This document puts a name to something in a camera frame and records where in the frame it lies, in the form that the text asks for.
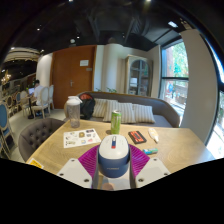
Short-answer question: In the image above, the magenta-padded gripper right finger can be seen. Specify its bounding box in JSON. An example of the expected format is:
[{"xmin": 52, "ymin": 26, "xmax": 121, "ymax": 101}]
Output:
[{"xmin": 128, "ymin": 144, "xmax": 172, "ymax": 189}]

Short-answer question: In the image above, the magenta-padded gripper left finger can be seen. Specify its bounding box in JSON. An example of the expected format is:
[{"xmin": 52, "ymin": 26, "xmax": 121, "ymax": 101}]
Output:
[{"xmin": 56, "ymin": 144, "xmax": 102, "ymax": 190}]

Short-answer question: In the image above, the white and blue computer mouse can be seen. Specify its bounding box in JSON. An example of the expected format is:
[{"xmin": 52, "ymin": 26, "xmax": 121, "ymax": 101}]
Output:
[{"xmin": 97, "ymin": 134, "xmax": 131, "ymax": 180}]

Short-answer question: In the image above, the small teal pack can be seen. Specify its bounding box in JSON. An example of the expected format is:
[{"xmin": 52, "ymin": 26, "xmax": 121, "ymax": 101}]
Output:
[{"xmin": 142, "ymin": 147, "xmax": 159, "ymax": 156}]

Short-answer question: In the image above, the white printed sticker sheet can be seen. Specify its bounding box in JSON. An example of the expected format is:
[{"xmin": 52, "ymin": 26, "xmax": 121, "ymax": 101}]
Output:
[{"xmin": 63, "ymin": 128, "xmax": 102, "ymax": 149}]

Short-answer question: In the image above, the white soft tube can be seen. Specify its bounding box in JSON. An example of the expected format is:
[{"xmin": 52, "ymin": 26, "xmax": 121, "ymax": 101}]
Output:
[{"xmin": 148, "ymin": 127, "xmax": 160, "ymax": 144}]

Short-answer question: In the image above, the black and red flat box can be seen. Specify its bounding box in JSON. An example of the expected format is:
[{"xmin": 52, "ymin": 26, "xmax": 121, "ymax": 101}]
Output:
[{"xmin": 127, "ymin": 130, "xmax": 148, "ymax": 145}]

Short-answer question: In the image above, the yellow square table sticker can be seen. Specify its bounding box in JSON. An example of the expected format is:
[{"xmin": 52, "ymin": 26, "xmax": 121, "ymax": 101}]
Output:
[{"xmin": 26, "ymin": 157, "xmax": 45, "ymax": 170}]

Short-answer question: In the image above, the grey tufted armchair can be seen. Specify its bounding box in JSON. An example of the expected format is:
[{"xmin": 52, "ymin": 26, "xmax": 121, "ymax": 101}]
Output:
[{"xmin": 17, "ymin": 117, "xmax": 66, "ymax": 163}]

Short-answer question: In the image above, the striped cushion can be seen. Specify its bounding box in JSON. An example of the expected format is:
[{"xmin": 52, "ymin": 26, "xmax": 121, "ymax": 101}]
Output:
[
  {"xmin": 92, "ymin": 98, "xmax": 109, "ymax": 119},
  {"xmin": 132, "ymin": 103, "xmax": 156, "ymax": 124},
  {"xmin": 102, "ymin": 99, "xmax": 136, "ymax": 124}
]

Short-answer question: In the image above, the clear plastic shaker bottle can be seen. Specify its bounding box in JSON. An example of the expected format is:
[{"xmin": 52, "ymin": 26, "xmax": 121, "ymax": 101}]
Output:
[{"xmin": 65, "ymin": 95, "xmax": 82, "ymax": 129}]

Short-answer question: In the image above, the green drink can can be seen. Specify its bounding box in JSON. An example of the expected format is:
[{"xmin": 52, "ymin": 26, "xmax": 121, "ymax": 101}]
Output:
[{"xmin": 110, "ymin": 109, "xmax": 123, "ymax": 136}]

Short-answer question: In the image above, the grey curved sofa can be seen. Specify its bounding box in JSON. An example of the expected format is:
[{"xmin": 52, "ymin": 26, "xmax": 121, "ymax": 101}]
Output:
[{"xmin": 63, "ymin": 91, "xmax": 181, "ymax": 129}]

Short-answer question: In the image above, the black backpack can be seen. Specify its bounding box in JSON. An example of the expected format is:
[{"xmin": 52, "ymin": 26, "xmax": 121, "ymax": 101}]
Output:
[{"xmin": 78, "ymin": 92, "xmax": 96, "ymax": 120}]

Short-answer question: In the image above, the group of dining chairs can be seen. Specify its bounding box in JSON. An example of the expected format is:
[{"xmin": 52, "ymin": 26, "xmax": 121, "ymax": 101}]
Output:
[{"xmin": 0, "ymin": 84, "xmax": 55, "ymax": 160}]

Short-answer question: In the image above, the person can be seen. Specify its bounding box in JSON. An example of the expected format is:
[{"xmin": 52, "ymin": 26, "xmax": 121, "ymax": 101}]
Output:
[{"xmin": 32, "ymin": 79, "xmax": 45, "ymax": 118}]

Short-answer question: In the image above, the arched glass-door cabinet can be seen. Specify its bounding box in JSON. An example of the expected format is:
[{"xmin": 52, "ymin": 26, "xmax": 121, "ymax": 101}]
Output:
[{"xmin": 124, "ymin": 54, "xmax": 154, "ymax": 98}]

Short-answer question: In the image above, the brown wooden door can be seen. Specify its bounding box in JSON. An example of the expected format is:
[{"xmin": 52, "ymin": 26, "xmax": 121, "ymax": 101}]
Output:
[{"xmin": 51, "ymin": 45, "xmax": 98, "ymax": 109}]

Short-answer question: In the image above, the chandelier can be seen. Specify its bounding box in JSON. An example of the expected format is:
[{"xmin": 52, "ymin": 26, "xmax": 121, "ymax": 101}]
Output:
[{"xmin": 0, "ymin": 69, "xmax": 13, "ymax": 85}]

